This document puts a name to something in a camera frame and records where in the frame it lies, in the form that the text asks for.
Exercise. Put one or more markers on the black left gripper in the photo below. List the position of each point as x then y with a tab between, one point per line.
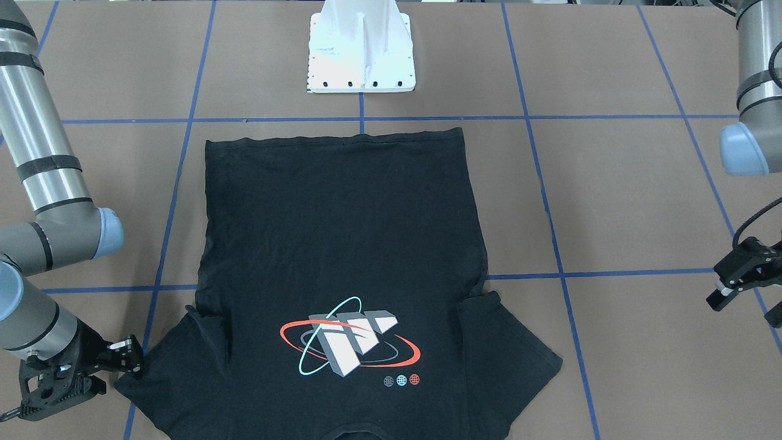
759	261

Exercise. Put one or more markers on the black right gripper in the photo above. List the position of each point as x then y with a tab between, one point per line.
84	346

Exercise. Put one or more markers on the black graphic t-shirt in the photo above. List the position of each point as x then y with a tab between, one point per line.
341	295

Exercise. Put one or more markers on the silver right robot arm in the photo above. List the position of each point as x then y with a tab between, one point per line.
67	228

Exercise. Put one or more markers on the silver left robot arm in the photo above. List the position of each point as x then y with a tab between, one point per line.
752	145

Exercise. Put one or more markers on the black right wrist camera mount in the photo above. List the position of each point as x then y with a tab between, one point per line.
49	388

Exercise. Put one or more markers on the white pedestal base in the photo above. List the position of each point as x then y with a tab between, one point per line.
360	47

